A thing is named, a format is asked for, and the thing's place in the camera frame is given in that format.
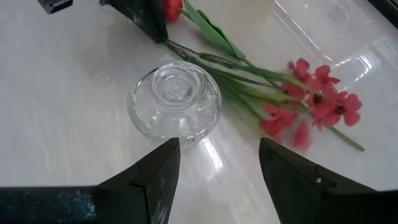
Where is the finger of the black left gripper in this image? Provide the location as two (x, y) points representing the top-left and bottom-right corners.
(99, 0), (169, 44)

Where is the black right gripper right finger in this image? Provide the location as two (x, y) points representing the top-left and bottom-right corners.
(259, 138), (398, 224)

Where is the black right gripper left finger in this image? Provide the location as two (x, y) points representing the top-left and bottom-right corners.
(0, 138), (181, 224)

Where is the red artificial tulip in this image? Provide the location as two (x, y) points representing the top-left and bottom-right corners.
(162, 0), (249, 68)

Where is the red artificial flower bunch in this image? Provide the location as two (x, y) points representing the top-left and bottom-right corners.
(163, 39), (365, 152)

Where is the clear glass vase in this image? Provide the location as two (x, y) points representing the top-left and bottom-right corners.
(126, 60), (223, 146)

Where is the black table frame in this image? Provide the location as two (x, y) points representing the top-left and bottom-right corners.
(366, 0), (398, 29)

